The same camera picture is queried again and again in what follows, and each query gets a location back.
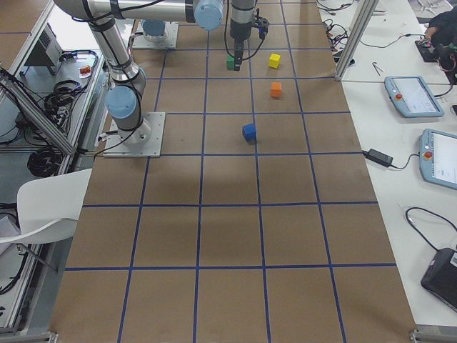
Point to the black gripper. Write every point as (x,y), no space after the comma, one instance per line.
(239,33)

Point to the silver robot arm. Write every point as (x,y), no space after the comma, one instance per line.
(128,82)
(101,17)

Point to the green wooden block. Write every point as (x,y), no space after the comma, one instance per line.
(230,62)

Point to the yellow wooden block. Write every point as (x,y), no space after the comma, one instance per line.
(274,61)

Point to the orange wooden block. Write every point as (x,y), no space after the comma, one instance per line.
(276,90)

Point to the blue wooden block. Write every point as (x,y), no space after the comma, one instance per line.
(249,133)

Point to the allen key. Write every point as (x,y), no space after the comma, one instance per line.
(377,69)

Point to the red snack packet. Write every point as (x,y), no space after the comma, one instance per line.
(85,72)

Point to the black power adapter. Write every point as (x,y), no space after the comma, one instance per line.
(378,157)

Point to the far teach pendant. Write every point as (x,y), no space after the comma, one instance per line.
(411,97)

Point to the teach pendant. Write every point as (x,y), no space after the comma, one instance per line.
(437,157)
(411,97)

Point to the near teach pendant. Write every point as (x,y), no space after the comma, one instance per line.
(437,157)

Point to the white chair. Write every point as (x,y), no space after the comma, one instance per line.
(49,208)

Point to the black laptop device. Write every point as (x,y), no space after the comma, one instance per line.
(440,277)

